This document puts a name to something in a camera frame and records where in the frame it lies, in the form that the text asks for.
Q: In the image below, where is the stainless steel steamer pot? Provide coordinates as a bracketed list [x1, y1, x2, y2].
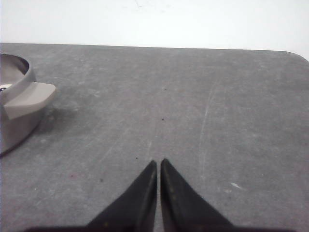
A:
[0, 53, 56, 155]

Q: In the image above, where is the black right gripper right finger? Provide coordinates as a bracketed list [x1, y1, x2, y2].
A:
[160, 159, 233, 230]

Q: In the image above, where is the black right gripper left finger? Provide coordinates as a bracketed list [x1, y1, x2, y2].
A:
[87, 160, 157, 230]

